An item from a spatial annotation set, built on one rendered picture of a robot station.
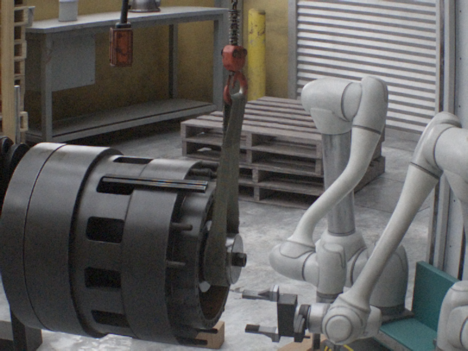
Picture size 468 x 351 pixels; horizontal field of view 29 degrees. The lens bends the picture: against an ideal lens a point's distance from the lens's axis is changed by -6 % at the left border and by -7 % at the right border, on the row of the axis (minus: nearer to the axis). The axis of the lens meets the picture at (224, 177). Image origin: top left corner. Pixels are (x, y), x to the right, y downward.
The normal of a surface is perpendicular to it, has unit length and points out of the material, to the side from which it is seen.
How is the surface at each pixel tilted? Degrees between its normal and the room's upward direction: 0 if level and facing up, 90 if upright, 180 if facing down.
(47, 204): 52
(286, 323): 109
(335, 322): 84
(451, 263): 90
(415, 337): 0
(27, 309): 118
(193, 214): 39
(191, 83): 90
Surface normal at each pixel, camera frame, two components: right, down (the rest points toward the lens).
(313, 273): -0.73, 0.15
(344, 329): -0.38, 0.06
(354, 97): -0.47, -0.20
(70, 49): 0.74, 0.18
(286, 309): -0.25, 0.54
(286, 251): -0.60, -0.32
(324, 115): -0.57, 0.47
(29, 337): 0.98, 0.05
